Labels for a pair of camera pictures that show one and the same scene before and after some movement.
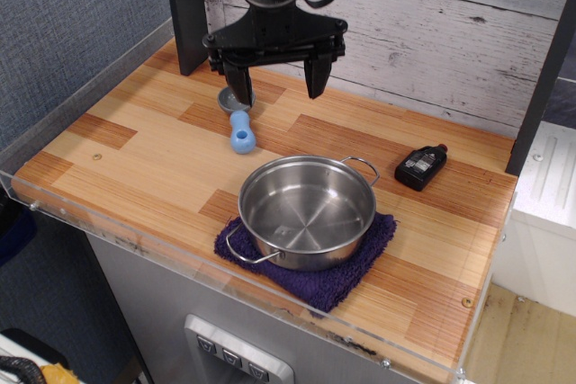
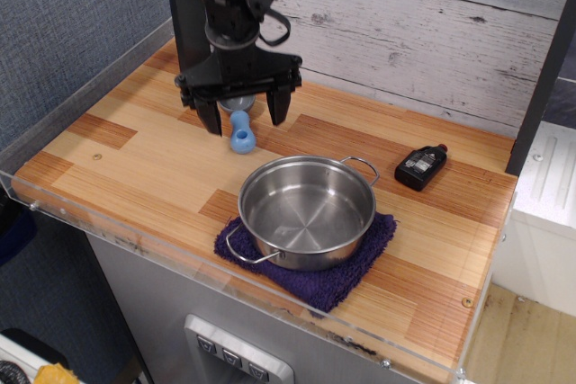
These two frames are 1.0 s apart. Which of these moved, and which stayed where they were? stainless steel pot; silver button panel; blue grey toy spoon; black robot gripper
Moved: black robot gripper
Stayed: silver button panel; blue grey toy spoon; stainless steel pot
